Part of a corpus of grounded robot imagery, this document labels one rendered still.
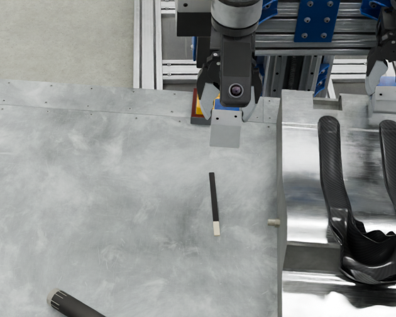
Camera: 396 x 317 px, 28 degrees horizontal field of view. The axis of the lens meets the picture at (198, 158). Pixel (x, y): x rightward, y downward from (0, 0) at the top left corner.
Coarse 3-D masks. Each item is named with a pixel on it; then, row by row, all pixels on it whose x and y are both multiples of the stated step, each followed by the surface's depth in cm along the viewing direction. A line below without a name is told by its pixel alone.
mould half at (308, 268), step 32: (288, 96) 144; (352, 96) 145; (288, 128) 139; (352, 128) 139; (288, 160) 135; (352, 160) 135; (288, 192) 127; (320, 192) 128; (352, 192) 129; (384, 192) 129; (288, 224) 119; (320, 224) 120; (384, 224) 120; (288, 256) 120; (320, 256) 119; (288, 288) 121; (320, 288) 121; (352, 288) 121; (384, 288) 121
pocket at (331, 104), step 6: (312, 96) 145; (318, 102) 146; (324, 102) 146; (330, 102) 146; (336, 102) 146; (318, 108) 146; (324, 108) 146; (330, 108) 146; (336, 108) 146; (342, 108) 143
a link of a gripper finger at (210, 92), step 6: (210, 84) 125; (216, 84) 126; (204, 90) 126; (210, 90) 126; (216, 90) 126; (204, 96) 127; (210, 96) 127; (216, 96) 127; (204, 102) 128; (210, 102) 128; (204, 108) 129; (210, 108) 129; (204, 114) 131; (210, 114) 130
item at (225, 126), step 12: (216, 108) 133; (228, 108) 134; (216, 120) 130; (228, 120) 130; (240, 120) 130; (216, 132) 130; (228, 132) 130; (240, 132) 130; (216, 144) 133; (228, 144) 132
